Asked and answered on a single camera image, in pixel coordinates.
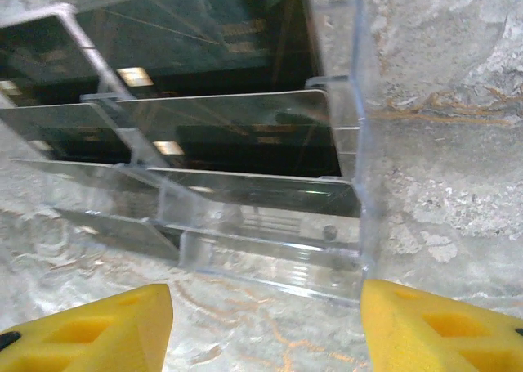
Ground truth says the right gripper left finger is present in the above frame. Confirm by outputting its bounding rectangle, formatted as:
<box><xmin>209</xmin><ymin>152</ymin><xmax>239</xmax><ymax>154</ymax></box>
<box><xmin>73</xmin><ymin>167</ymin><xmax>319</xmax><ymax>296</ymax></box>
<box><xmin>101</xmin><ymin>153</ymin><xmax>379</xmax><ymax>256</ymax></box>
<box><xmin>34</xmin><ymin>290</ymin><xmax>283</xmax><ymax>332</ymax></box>
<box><xmin>0</xmin><ymin>284</ymin><xmax>175</xmax><ymax>372</ymax></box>

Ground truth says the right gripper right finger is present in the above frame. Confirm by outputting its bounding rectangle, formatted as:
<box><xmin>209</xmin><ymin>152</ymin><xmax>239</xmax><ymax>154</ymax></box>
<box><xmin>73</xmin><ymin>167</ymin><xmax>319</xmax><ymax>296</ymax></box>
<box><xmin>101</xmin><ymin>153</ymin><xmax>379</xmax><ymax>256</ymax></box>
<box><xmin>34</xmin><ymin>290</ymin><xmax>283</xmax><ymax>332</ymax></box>
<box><xmin>362</xmin><ymin>280</ymin><xmax>523</xmax><ymax>372</ymax></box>

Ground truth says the black compartment tray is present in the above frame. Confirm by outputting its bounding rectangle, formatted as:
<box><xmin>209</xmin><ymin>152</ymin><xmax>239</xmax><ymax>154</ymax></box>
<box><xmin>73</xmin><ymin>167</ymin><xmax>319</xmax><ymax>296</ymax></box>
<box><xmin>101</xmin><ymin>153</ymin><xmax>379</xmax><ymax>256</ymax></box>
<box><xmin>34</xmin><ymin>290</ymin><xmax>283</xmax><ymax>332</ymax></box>
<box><xmin>0</xmin><ymin>0</ymin><xmax>387</xmax><ymax>307</ymax></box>

